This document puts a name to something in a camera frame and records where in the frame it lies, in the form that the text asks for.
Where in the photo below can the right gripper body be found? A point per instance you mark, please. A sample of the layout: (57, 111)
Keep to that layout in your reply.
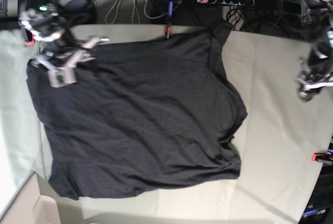
(64, 75)

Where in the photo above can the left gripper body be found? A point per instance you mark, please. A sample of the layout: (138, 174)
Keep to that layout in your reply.
(312, 79)

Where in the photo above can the black t-shirt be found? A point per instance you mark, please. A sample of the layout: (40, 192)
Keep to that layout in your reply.
(147, 115)

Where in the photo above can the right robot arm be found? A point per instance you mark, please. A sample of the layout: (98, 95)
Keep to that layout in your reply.
(50, 23)

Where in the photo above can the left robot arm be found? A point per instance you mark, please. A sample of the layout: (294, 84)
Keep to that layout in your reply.
(318, 19)

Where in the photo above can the round black stool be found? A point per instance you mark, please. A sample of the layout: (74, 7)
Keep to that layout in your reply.
(79, 12)

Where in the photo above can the right black orange clamp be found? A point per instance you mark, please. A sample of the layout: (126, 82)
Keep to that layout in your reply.
(325, 157)

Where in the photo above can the black orange clamp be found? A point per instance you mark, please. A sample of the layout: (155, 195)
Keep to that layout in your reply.
(168, 23)
(325, 157)
(28, 37)

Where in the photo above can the left black orange clamp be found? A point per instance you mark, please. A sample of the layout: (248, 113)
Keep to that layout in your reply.
(28, 37)

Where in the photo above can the middle black orange clamp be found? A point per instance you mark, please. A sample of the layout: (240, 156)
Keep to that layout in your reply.
(168, 23)

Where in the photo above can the black power strip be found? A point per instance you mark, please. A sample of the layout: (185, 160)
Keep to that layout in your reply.
(237, 3)

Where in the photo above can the cardboard box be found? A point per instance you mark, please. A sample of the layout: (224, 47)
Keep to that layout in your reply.
(29, 205)

